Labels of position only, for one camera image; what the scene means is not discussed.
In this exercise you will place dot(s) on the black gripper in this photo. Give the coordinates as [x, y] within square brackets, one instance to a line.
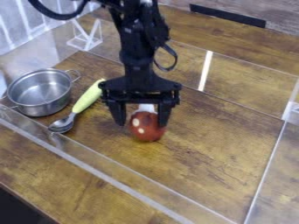
[139, 86]

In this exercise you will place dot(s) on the red white plush mushroom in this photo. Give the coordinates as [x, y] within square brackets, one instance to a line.
[143, 124]

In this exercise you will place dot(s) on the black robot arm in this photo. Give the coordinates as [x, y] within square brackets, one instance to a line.
[143, 33]

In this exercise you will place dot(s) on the silver metal pot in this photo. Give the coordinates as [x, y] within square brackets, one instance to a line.
[40, 93]

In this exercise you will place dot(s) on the clear acrylic triangle stand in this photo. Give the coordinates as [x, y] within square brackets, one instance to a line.
[86, 40]

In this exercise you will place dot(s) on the clear acrylic front barrier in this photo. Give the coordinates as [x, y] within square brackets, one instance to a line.
[160, 197]

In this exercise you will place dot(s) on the black strip on table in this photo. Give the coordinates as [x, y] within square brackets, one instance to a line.
[228, 16]

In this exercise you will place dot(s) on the spoon with green handle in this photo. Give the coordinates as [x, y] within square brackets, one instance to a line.
[91, 95]

